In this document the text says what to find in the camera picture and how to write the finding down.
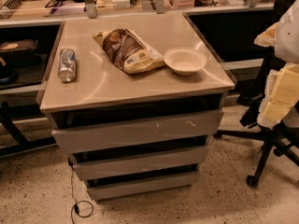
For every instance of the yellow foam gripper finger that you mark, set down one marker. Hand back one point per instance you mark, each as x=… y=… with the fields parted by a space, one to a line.
x=281 y=95

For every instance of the white paper bowl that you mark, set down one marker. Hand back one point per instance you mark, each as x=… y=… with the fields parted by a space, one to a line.
x=185 y=61

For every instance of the brown chip bag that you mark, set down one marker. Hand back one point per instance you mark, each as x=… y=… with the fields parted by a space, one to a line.
x=129 y=52

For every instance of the grey top drawer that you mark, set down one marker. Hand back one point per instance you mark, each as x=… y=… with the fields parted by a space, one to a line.
x=136 y=132

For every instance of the coiled soldering stand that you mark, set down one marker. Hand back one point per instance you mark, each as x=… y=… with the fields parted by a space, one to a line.
x=8 y=8

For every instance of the grey bottom drawer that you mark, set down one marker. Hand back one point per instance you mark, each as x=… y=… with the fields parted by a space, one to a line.
x=143 y=186

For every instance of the grey middle drawer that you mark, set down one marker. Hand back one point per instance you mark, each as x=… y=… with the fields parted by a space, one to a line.
x=140 y=163

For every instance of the grey drawer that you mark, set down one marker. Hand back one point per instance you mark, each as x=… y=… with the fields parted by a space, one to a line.
x=143 y=186
x=136 y=132
x=140 y=163

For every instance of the silver soda can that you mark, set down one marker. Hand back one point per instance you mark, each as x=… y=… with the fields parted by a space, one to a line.
x=67 y=65

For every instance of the grey drawer cabinet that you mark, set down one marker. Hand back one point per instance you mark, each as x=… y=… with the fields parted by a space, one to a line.
x=101 y=93

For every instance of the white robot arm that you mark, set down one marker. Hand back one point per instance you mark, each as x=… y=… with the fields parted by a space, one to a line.
x=283 y=36

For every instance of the black office chair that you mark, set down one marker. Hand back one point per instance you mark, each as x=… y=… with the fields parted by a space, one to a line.
x=281 y=137

